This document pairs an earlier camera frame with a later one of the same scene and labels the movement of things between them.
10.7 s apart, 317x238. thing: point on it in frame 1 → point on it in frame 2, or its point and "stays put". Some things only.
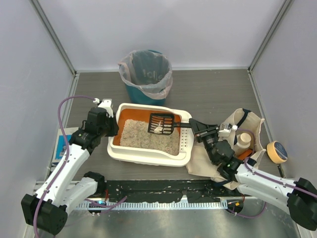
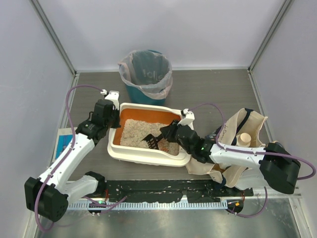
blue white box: (61, 147) stays put
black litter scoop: (163, 123) → (152, 141)
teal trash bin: (147, 75) stays put
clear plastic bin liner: (150, 72) stays put
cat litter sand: (134, 132) stays put
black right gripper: (204, 131) → (171, 130)
